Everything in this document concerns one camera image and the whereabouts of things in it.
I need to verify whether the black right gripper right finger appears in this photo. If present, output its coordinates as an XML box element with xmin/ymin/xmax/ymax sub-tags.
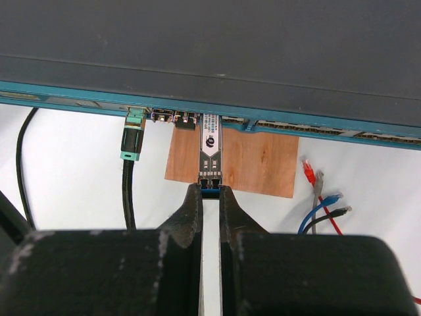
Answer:
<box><xmin>219</xmin><ymin>186</ymin><xmax>418</xmax><ymax>316</ymax></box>

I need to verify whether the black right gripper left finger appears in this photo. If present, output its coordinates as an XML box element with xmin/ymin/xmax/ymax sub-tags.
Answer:
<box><xmin>1</xmin><ymin>184</ymin><xmax>202</xmax><ymax>315</ymax></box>

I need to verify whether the silver SFP module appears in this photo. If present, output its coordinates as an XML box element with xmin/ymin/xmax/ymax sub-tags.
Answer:
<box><xmin>198</xmin><ymin>114</ymin><xmax>222</xmax><ymax>199</ymax></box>
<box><xmin>151</xmin><ymin>109</ymin><xmax>174</xmax><ymax>123</ymax></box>
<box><xmin>173</xmin><ymin>111</ymin><xmax>198</xmax><ymax>130</ymax></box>

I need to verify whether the wooden board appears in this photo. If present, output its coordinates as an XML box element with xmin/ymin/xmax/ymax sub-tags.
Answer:
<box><xmin>164</xmin><ymin>128</ymin><xmax>299</xmax><ymax>198</ymax></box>

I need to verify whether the black patch cable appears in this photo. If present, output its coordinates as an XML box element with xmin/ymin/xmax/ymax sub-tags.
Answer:
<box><xmin>304</xmin><ymin>205</ymin><xmax>353</xmax><ymax>234</ymax></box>

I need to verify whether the blue patch cable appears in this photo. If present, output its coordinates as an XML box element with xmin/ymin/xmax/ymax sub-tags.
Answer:
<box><xmin>297</xmin><ymin>192</ymin><xmax>344</xmax><ymax>235</ymax></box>

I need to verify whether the grey patch cable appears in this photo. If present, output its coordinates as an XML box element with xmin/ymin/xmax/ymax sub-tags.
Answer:
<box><xmin>310</xmin><ymin>170</ymin><xmax>326</xmax><ymax>234</ymax></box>

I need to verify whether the black cable teal plug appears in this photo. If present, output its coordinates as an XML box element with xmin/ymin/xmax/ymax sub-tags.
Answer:
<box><xmin>15</xmin><ymin>107</ymin><xmax>147</xmax><ymax>230</ymax></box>

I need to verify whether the dark network switch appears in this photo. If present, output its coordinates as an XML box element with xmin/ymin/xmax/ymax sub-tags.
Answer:
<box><xmin>1</xmin><ymin>1</ymin><xmax>420</xmax><ymax>150</ymax></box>

